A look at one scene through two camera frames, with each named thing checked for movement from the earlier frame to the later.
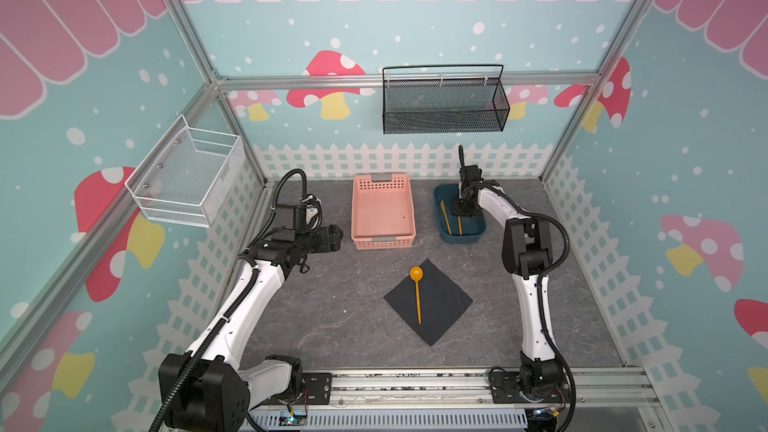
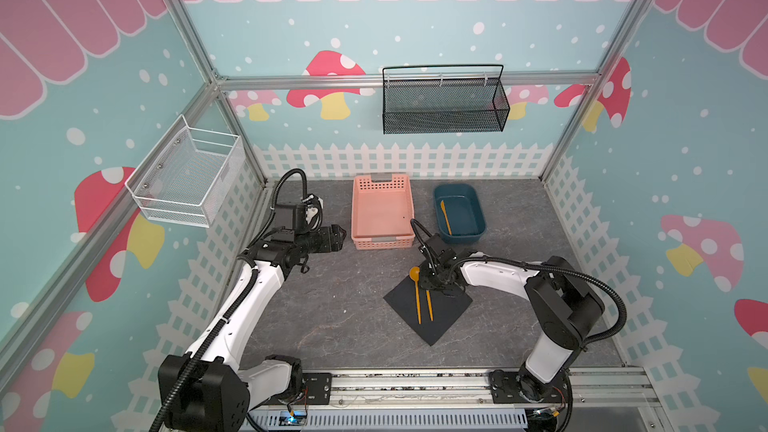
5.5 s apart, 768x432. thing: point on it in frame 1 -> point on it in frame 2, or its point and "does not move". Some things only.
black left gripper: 329,239 does not move
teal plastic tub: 473,228 does not move
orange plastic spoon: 416,273 does not move
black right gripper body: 466,205 -> 432,279
